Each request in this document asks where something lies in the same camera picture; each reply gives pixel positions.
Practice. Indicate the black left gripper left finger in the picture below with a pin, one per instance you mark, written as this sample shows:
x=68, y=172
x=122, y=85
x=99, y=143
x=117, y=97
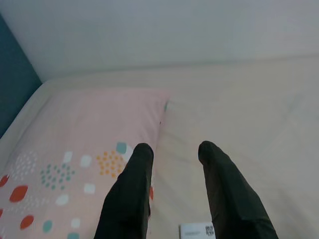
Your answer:
x=129, y=199

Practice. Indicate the white card with QR code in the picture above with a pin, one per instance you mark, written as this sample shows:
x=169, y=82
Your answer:
x=194, y=231

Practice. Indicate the teal upholstered headboard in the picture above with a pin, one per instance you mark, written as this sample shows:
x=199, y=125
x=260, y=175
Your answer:
x=15, y=74

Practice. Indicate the pink pillow with coloured dots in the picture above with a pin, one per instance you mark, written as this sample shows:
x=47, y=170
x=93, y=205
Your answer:
x=62, y=124

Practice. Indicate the mattress with cream sheet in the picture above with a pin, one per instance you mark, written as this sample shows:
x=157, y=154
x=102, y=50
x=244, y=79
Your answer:
x=236, y=112

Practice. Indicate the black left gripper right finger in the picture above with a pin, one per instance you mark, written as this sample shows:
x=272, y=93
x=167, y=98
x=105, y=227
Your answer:
x=229, y=199

